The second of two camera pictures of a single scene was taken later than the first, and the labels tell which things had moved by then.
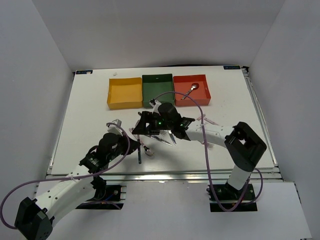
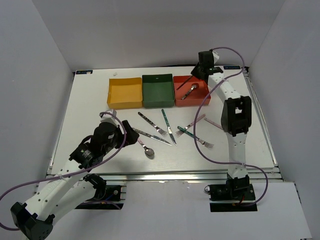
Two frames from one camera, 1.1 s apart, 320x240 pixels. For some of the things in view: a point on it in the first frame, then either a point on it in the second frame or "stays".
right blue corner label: [231, 67] stays
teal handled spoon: [139, 154] to [184, 82]
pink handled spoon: [147, 151] stays
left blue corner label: [84, 72] stays
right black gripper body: [158, 124] to [195, 72]
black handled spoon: [194, 86] stays
